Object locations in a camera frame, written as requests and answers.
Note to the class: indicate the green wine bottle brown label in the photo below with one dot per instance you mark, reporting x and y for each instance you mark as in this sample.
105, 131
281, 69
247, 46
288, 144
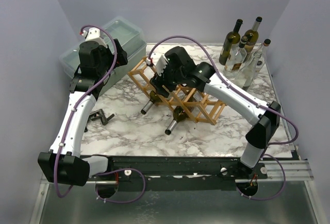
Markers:
154, 98

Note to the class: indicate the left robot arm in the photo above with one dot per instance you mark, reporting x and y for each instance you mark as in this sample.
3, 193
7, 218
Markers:
62, 163

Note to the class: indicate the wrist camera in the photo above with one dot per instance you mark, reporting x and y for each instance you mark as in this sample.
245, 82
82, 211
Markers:
160, 65
93, 34

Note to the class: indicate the clear square liquor bottle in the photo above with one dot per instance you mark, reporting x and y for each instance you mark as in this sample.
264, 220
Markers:
236, 58

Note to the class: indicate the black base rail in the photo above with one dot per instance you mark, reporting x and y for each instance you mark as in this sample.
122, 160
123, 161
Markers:
134, 173

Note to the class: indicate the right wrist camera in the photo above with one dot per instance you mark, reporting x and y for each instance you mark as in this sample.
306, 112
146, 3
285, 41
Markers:
160, 65

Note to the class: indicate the tall clear glass bottle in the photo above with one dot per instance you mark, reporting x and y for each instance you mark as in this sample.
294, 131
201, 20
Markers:
245, 76

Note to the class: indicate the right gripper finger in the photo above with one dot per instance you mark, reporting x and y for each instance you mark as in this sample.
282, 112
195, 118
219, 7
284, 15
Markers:
166, 90
157, 83

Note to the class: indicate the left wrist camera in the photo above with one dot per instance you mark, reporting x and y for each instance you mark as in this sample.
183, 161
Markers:
93, 34

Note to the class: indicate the clear bottle black cap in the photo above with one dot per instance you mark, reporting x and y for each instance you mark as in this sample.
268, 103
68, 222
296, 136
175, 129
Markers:
261, 55

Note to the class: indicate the black corkscrew tool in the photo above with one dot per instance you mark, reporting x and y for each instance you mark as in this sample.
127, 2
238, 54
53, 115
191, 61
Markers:
99, 114

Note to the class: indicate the translucent green storage box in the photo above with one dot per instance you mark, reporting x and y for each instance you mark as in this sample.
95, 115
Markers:
131, 39

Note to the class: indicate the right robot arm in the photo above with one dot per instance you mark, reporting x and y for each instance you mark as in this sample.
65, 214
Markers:
261, 115

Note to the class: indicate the wooden wine rack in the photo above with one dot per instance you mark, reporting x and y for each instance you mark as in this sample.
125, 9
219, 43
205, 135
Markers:
201, 107

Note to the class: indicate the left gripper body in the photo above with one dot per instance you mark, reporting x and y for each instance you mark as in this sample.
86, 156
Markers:
108, 59

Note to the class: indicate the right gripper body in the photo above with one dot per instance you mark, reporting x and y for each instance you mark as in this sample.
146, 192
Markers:
160, 83

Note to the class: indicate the dark green wine bottle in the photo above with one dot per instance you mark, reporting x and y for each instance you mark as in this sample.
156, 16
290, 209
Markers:
232, 38

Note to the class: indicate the green bottle silver capsule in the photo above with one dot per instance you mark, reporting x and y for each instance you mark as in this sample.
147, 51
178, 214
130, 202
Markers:
252, 35

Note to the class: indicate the green wine bottle white label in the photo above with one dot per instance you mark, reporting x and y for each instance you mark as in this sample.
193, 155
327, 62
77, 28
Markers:
179, 115

